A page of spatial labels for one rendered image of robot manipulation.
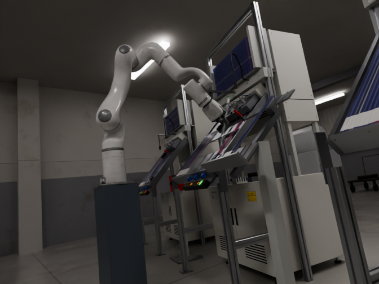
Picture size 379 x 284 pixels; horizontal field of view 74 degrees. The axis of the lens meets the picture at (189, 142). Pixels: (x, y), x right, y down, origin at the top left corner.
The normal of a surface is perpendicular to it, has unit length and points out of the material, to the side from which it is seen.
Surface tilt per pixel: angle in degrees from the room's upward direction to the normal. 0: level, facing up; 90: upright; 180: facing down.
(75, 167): 90
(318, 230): 90
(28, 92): 90
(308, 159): 90
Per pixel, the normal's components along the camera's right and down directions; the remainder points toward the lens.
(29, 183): 0.59, -0.22
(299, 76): 0.39, -0.22
